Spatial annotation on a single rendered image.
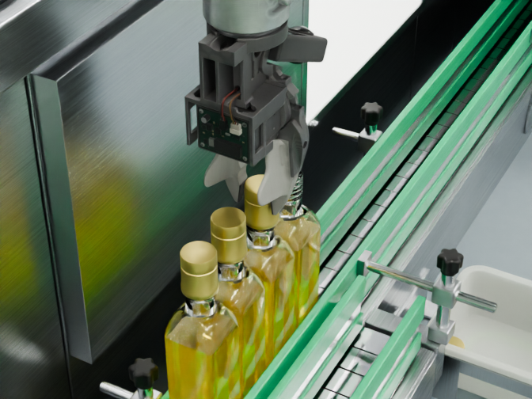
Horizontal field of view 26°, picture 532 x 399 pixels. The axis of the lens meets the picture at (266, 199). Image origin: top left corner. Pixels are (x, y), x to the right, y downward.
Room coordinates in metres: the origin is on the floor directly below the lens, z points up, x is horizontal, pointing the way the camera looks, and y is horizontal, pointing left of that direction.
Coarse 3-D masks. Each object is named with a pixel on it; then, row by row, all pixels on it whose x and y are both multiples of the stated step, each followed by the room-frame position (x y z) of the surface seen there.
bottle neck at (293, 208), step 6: (300, 174) 0.96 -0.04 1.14; (300, 180) 0.96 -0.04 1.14; (294, 186) 0.95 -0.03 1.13; (300, 186) 0.96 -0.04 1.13; (294, 192) 0.95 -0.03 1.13; (300, 192) 0.96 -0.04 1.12; (294, 198) 0.95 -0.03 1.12; (300, 198) 0.96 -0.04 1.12; (288, 204) 0.95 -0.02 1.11; (294, 204) 0.95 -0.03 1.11; (300, 204) 0.96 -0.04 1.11; (282, 210) 0.95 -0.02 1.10; (288, 210) 0.95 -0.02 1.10; (294, 210) 0.95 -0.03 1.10; (300, 210) 0.96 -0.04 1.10; (282, 216) 0.95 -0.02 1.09; (288, 216) 0.95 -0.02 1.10; (294, 216) 0.95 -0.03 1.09
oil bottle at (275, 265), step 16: (256, 256) 0.89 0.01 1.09; (272, 256) 0.89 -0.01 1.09; (288, 256) 0.91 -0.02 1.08; (272, 272) 0.88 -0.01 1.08; (288, 272) 0.91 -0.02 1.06; (272, 288) 0.88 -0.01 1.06; (288, 288) 0.91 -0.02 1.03; (272, 304) 0.88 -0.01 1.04; (288, 304) 0.91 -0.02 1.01; (272, 320) 0.88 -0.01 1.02; (288, 320) 0.91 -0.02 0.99; (272, 336) 0.88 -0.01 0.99; (288, 336) 0.91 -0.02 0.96; (272, 352) 0.88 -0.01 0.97
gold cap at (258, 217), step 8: (256, 176) 0.93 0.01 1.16; (248, 184) 0.91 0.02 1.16; (256, 184) 0.91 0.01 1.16; (248, 192) 0.90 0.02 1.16; (256, 192) 0.90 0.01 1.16; (248, 200) 0.90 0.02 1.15; (256, 200) 0.90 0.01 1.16; (248, 208) 0.90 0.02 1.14; (256, 208) 0.90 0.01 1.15; (264, 208) 0.90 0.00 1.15; (248, 216) 0.90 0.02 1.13; (256, 216) 0.90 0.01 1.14; (264, 216) 0.90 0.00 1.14; (272, 216) 0.90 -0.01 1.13; (248, 224) 0.90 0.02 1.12; (256, 224) 0.90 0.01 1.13; (264, 224) 0.90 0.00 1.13; (272, 224) 0.90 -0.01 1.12
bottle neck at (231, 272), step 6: (222, 264) 0.85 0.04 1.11; (228, 264) 0.85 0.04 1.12; (234, 264) 0.85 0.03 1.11; (240, 264) 0.86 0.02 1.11; (222, 270) 0.85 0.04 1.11; (228, 270) 0.85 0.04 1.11; (234, 270) 0.85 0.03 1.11; (240, 270) 0.86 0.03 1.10; (222, 276) 0.85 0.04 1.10; (228, 276) 0.85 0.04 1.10; (234, 276) 0.85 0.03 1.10; (240, 276) 0.86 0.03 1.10
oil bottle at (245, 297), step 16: (256, 272) 0.88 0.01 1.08; (224, 288) 0.84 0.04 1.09; (240, 288) 0.85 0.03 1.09; (256, 288) 0.86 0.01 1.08; (240, 304) 0.83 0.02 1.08; (256, 304) 0.86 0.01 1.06; (240, 320) 0.83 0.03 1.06; (256, 320) 0.86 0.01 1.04; (240, 336) 0.83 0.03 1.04; (256, 336) 0.85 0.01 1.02; (240, 352) 0.83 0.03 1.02; (256, 352) 0.85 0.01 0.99; (240, 368) 0.83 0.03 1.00; (256, 368) 0.85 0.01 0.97; (240, 384) 0.83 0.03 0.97
